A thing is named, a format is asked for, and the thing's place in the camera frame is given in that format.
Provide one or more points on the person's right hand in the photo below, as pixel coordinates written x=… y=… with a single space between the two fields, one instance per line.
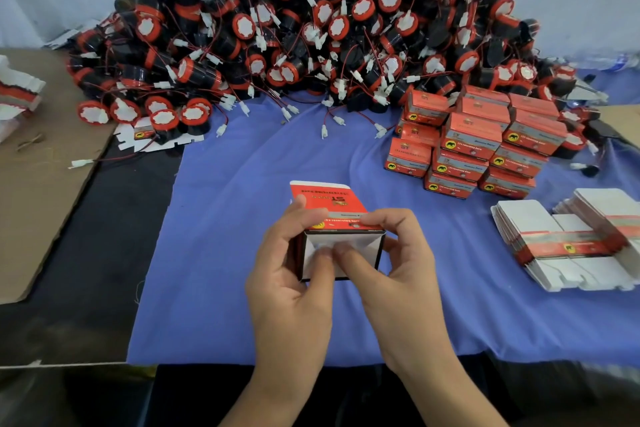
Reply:
x=405 y=312

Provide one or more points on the person's left hand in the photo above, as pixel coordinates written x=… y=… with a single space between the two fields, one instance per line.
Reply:
x=290 y=327

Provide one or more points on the orange white paper box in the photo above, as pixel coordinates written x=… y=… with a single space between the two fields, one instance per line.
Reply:
x=508 y=185
x=472 y=134
x=408 y=156
x=335 y=207
x=460 y=165
x=420 y=133
x=535 y=103
x=487 y=103
x=520 y=159
x=427 y=104
x=535 y=131
x=450 y=185

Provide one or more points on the stack of paper boxes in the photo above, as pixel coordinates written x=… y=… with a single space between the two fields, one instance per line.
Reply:
x=565 y=241
x=18 y=91

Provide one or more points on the pile of black red buzzers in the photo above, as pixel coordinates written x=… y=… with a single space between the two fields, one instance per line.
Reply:
x=310 y=31

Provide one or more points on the person's left forearm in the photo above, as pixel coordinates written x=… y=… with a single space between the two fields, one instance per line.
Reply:
x=265 y=407

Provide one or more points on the blue cloth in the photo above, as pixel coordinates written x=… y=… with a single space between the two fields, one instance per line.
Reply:
x=220 y=201

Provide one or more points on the brown cardboard sheet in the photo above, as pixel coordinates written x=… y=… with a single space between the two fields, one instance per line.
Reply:
x=35 y=221
x=622 y=123

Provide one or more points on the rubber band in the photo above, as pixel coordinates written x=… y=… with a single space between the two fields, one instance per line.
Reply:
x=30 y=141

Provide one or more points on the clear plastic bottle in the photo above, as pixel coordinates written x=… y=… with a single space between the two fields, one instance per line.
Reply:
x=610 y=63

